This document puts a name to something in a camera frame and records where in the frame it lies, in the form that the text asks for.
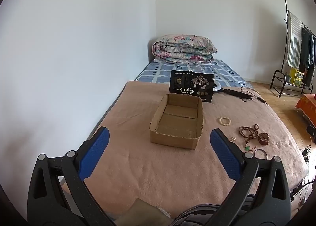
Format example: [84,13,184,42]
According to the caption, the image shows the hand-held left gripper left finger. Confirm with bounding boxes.
[27,126,116,226]

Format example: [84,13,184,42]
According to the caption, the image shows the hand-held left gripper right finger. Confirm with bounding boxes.
[210,128,292,226]

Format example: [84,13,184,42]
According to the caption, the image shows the brown wooden bead necklace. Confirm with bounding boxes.
[238,124,259,146]

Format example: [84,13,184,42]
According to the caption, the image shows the reddish brown wooden bracelet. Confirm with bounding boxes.
[257,133,269,145]

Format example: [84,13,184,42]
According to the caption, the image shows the cardboard box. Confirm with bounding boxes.
[149,93,204,150]

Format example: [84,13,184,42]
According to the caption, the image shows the pink fleece blanket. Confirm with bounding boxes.
[62,80,308,219]

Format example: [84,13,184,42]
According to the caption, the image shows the person's striped pants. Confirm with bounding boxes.
[170,194,257,226]

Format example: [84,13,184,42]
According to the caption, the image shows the olive cloth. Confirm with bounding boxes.
[116,198,173,226]

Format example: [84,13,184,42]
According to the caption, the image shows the black printed bag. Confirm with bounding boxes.
[170,70,215,103]

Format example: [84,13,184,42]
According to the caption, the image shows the black power adapter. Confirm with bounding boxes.
[302,146,312,161]

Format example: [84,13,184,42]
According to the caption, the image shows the blue checkered bed sheet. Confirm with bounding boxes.
[134,59,252,88]

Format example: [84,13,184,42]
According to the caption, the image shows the dark object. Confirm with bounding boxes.
[306,125,316,144]

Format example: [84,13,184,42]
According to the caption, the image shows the orange cloth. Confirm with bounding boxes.
[294,93,316,126]

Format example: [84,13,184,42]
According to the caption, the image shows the yellow box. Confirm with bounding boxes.
[289,67,305,86]

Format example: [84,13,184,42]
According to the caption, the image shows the folded floral quilt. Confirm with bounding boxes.
[152,35,218,63]

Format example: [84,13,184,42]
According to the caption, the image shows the dark hanging clothes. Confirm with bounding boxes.
[299,26,316,88]

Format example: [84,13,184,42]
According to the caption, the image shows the striped hanging cloth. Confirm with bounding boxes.
[286,12,303,68]

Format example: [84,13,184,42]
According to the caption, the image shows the black metal clothes rack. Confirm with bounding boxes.
[270,0,316,97]

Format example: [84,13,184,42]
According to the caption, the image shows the ring light with black stand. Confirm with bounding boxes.
[213,81,253,98]

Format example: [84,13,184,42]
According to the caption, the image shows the black ring light cable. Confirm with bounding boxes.
[241,86,267,104]

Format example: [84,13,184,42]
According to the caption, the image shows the tangle of floor cables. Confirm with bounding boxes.
[290,162,316,207]

